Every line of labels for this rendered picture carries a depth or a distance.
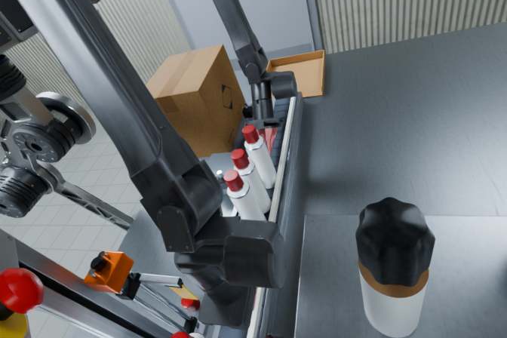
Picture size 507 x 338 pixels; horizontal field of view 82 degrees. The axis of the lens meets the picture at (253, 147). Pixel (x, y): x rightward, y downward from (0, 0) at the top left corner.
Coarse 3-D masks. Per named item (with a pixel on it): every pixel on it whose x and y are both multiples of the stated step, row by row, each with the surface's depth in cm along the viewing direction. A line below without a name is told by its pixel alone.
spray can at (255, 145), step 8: (248, 128) 69; (248, 136) 68; (256, 136) 69; (248, 144) 71; (256, 144) 70; (264, 144) 71; (248, 152) 72; (256, 152) 71; (264, 152) 72; (256, 160) 73; (264, 160) 73; (264, 168) 75; (272, 168) 77; (264, 176) 77; (272, 176) 78; (264, 184) 79; (272, 184) 79
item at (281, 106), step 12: (276, 108) 107; (288, 108) 105; (276, 144) 93; (288, 144) 91; (276, 156) 89; (276, 168) 85; (276, 216) 74; (264, 300) 60; (228, 336) 57; (240, 336) 56
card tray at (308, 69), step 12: (276, 60) 139; (288, 60) 138; (300, 60) 136; (312, 60) 134; (324, 60) 129; (300, 72) 129; (312, 72) 126; (300, 84) 122; (312, 84) 120; (312, 96) 114
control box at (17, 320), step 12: (0, 240) 30; (12, 240) 32; (0, 252) 28; (12, 252) 30; (0, 264) 27; (12, 264) 28; (0, 324) 21; (12, 324) 22; (24, 324) 23; (0, 336) 20; (12, 336) 21; (24, 336) 22
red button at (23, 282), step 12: (0, 276) 22; (12, 276) 22; (24, 276) 22; (36, 276) 24; (0, 288) 21; (12, 288) 21; (24, 288) 22; (36, 288) 22; (0, 300) 21; (12, 300) 21; (24, 300) 21; (36, 300) 22; (0, 312) 21; (12, 312) 22; (24, 312) 22
